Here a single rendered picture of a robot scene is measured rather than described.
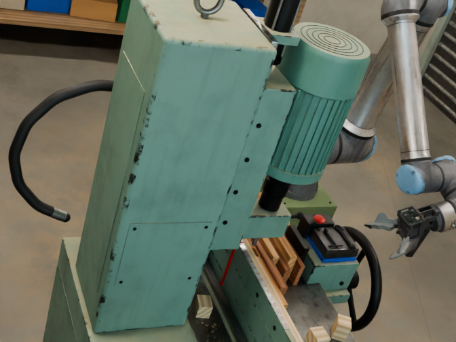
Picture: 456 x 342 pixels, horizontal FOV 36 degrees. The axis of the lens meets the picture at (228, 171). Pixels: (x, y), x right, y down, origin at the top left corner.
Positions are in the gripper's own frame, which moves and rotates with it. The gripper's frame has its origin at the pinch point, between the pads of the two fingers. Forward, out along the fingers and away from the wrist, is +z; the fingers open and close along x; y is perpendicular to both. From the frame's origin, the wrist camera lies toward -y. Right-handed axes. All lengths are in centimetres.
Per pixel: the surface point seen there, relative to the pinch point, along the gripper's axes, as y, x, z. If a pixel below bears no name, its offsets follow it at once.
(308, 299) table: 19.7, 25.6, 34.8
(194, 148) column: 71, 21, 58
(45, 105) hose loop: 73, -2, 82
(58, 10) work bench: -42, -279, 55
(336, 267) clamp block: 21.5, 20.4, 24.6
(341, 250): 25.7, 19.2, 22.9
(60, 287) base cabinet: 17, -5, 90
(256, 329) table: 21, 30, 50
